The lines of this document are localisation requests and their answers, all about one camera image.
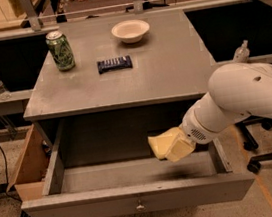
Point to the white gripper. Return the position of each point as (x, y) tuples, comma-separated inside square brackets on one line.
[(193, 128)]

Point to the yellow sponge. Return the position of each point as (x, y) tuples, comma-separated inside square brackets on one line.
[(159, 145)]

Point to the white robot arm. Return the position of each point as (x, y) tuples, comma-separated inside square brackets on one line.
[(235, 91)]

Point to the grey open top drawer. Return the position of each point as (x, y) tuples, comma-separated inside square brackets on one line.
[(98, 168)]

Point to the metal drawer knob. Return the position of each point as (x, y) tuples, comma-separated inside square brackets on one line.
[(140, 207)]

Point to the black office chair base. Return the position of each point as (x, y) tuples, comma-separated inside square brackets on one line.
[(257, 137)]

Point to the grey cabinet desk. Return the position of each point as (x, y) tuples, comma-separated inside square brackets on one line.
[(170, 63)]

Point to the blue candy bar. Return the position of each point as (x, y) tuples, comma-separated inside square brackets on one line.
[(114, 64)]

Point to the clear sanitizer bottle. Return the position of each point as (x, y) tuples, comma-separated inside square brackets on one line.
[(242, 53)]

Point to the white bowl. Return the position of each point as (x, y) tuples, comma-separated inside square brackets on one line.
[(130, 31)]

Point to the green soda can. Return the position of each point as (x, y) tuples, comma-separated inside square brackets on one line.
[(60, 50)]

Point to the brown cardboard box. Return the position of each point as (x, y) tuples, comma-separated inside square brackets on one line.
[(31, 167)]

